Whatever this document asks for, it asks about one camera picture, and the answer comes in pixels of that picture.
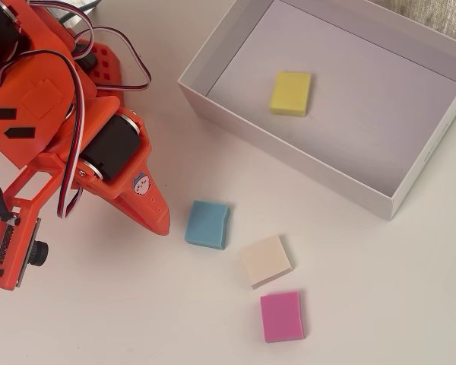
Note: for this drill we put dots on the beige woven curtain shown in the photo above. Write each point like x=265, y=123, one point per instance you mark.
x=441, y=15

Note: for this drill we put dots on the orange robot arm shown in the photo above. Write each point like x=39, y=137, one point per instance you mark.
x=42, y=99

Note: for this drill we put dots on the orange gripper black servo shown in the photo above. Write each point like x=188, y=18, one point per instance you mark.
x=108, y=146

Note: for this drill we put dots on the blue foam cuboid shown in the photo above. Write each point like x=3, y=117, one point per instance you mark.
x=207, y=224

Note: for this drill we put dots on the white cardboard box bin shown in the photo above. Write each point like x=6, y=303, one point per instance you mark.
x=327, y=129

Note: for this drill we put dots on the pink foam cuboid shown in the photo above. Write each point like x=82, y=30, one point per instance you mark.
x=282, y=316

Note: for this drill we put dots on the yellow foam cuboid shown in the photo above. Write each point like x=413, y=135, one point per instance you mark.
x=290, y=93

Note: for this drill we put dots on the cream foam cuboid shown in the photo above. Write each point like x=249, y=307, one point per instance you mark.
x=266, y=261

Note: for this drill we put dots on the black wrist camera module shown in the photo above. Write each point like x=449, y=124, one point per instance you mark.
x=40, y=254

